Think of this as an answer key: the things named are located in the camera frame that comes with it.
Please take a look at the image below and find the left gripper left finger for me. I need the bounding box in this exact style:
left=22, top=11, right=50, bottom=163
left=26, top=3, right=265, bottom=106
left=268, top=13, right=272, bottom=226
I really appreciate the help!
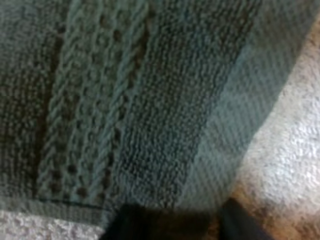
left=99, top=203, right=165, bottom=240

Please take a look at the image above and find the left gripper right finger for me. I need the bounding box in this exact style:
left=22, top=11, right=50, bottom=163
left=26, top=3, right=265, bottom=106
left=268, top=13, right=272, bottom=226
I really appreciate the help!
left=219, top=197, right=274, bottom=240

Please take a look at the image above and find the dark grey-green towel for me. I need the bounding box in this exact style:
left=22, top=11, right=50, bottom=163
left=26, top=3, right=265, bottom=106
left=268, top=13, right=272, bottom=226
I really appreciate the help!
left=0, top=0, right=318, bottom=226

